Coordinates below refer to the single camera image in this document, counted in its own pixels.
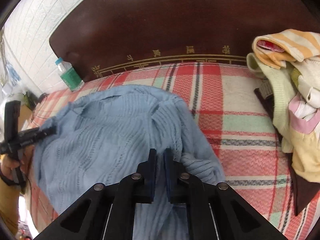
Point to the light blue knit sweater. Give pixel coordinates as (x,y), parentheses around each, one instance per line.
(112,135)

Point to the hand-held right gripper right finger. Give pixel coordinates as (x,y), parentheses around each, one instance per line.
(170,177)

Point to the person's left forearm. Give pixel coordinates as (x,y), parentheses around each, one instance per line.
(8,202)

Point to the pale yellow garment pink patch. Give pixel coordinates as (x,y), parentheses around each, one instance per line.
(307,150)

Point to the clear water bottle green label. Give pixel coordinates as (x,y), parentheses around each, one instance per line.
(71,78)

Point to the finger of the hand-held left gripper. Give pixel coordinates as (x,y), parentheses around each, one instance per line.
(42,129)
(37,137)

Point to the yellow striped garment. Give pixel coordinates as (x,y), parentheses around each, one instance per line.
(295,42)

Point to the red plaid blanket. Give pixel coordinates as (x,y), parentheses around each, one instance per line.
(237,100)

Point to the dark brown headboard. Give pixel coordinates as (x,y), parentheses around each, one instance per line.
(175,17)

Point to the dark brown cloth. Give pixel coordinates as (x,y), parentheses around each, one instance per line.
(303,195)

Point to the white plastic bag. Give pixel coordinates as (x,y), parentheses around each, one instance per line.
(10,80)

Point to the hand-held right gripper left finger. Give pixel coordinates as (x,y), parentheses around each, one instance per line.
(151,177)

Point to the light green knit garment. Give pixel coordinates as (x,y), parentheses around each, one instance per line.
(277,92)

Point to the person's left hand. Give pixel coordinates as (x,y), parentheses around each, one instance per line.
(11,163)

